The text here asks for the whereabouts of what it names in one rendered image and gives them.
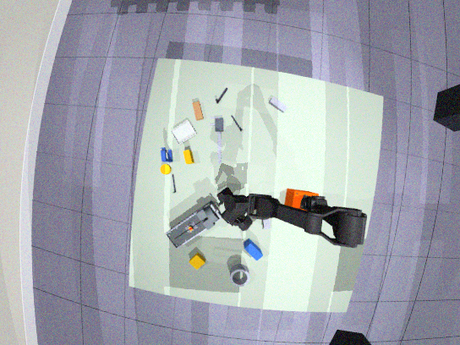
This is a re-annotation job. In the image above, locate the yellow short cylinder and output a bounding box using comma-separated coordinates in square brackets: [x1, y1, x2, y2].
[161, 164, 172, 174]

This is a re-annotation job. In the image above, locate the blue block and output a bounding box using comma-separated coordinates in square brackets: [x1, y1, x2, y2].
[244, 239, 263, 260]

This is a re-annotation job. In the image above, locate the yellow block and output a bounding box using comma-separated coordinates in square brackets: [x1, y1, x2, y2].
[189, 252, 206, 270]
[183, 150, 194, 164]

